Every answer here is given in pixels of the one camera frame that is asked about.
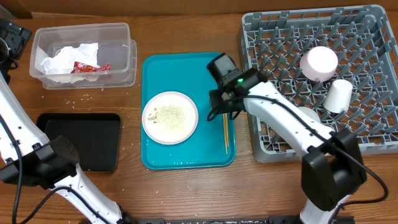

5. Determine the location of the wooden chopstick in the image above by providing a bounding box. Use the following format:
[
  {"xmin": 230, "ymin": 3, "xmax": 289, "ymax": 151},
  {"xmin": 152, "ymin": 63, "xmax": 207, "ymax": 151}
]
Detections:
[
  {"xmin": 223, "ymin": 113, "xmax": 229, "ymax": 155},
  {"xmin": 223, "ymin": 113, "xmax": 229, "ymax": 152}
]

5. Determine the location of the white napkin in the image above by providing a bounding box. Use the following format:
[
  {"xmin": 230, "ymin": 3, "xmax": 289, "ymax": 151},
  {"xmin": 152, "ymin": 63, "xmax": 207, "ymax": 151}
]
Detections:
[{"xmin": 41, "ymin": 42, "xmax": 99, "ymax": 83}]

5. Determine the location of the red sauce packet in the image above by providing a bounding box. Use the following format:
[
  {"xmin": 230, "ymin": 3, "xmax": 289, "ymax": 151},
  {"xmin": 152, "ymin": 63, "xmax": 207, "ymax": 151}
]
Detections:
[{"xmin": 71, "ymin": 62, "xmax": 111, "ymax": 73}]

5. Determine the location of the gray bowl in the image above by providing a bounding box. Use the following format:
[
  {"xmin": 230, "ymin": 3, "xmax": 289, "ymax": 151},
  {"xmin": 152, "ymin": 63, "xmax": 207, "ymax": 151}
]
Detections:
[{"xmin": 299, "ymin": 106, "xmax": 321, "ymax": 123}]

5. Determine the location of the small pink bowl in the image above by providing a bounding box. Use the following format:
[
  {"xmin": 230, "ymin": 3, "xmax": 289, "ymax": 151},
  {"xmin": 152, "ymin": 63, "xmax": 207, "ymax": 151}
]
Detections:
[{"xmin": 299, "ymin": 46, "xmax": 338, "ymax": 82}]

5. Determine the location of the white paper cup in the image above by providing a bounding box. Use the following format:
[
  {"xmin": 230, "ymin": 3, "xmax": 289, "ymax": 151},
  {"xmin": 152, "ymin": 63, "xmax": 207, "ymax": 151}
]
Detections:
[{"xmin": 323, "ymin": 80, "xmax": 353, "ymax": 113}]

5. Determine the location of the gray dishwasher rack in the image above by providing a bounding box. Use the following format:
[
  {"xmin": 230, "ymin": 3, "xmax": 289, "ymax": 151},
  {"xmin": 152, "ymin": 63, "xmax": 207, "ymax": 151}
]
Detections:
[{"xmin": 239, "ymin": 5, "xmax": 397, "ymax": 155}]

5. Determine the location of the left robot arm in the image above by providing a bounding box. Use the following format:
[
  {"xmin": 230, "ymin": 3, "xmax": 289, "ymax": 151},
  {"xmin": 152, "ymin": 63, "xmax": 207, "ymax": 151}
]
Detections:
[{"xmin": 1, "ymin": 40, "xmax": 136, "ymax": 223}]

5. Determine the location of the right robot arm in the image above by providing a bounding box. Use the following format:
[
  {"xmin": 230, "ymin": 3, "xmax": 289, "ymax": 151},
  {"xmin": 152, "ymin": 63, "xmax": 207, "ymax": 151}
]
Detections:
[{"xmin": 206, "ymin": 53, "xmax": 367, "ymax": 223}]

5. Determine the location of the clear plastic waste bin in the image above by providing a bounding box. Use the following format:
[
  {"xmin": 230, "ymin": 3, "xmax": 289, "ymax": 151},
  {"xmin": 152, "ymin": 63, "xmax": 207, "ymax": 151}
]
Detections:
[{"xmin": 29, "ymin": 23, "xmax": 137, "ymax": 90}]

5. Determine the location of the teal serving tray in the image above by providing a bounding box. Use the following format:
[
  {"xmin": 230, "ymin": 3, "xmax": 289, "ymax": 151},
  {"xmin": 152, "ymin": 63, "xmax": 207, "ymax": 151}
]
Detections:
[{"xmin": 141, "ymin": 52, "xmax": 236, "ymax": 170}]

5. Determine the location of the large white plate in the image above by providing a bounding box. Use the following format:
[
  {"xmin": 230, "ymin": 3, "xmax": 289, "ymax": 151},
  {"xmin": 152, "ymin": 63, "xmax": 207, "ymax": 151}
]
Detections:
[{"xmin": 142, "ymin": 91, "xmax": 198, "ymax": 145}]

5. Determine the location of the black rectangular tray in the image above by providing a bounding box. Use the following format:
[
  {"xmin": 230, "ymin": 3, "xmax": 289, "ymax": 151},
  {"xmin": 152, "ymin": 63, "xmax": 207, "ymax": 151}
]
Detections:
[{"xmin": 36, "ymin": 113, "xmax": 121, "ymax": 172}]

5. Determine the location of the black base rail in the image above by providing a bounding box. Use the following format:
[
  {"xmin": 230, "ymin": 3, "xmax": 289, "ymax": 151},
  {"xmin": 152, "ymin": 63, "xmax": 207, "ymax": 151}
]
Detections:
[{"xmin": 133, "ymin": 215, "xmax": 355, "ymax": 224}]

